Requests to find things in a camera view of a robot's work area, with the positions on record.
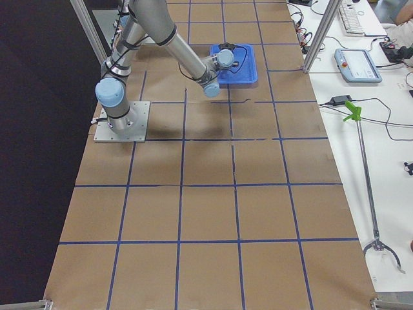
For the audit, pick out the small black device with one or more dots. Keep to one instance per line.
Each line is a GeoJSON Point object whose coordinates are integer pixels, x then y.
{"type": "Point", "coordinates": [396, 55]}

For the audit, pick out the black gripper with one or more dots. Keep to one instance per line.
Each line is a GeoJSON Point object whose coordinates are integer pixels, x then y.
{"type": "Point", "coordinates": [235, 62]}

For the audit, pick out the aluminium frame post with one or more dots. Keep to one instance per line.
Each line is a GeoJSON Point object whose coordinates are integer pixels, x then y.
{"type": "Point", "coordinates": [92, 30]}
{"type": "Point", "coordinates": [320, 34]}

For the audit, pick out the white keyboard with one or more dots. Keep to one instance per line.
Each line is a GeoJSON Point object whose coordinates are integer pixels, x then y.
{"type": "Point", "coordinates": [358, 19]}

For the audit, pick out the black clip on desk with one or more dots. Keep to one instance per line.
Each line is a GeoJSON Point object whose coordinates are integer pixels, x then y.
{"type": "Point", "coordinates": [408, 167]}

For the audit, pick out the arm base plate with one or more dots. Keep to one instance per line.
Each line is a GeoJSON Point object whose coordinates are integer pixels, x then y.
{"type": "Point", "coordinates": [130, 128]}

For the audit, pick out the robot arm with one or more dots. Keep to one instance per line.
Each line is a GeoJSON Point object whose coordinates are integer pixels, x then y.
{"type": "Point", "coordinates": [160, 51]}

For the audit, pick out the teach pendant tablet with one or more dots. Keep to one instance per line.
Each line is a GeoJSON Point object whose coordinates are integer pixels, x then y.
{"type": "Point", "coordinates": [357, 66]}

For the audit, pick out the corner bracket left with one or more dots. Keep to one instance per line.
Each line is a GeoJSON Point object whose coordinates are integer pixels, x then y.
{"type": "Point", "coordinates": [38, 305]}

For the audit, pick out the blue plastic tray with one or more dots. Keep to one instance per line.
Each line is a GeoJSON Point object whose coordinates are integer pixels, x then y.
{"type": "Point", "coordinates": [243, 73]}

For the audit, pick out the person in white clothing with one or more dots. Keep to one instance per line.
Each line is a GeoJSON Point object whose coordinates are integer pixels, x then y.
{"type": "Point", "coordinates": [401, 29]}

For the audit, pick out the aluminium frame post left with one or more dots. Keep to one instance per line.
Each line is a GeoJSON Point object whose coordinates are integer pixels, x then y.
{"type": "Point", "coordinates": [92, 30]}

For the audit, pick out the black power adapter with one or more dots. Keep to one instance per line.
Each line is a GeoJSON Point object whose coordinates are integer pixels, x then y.
{"type": "Point", "coordinates": [340, 100]}

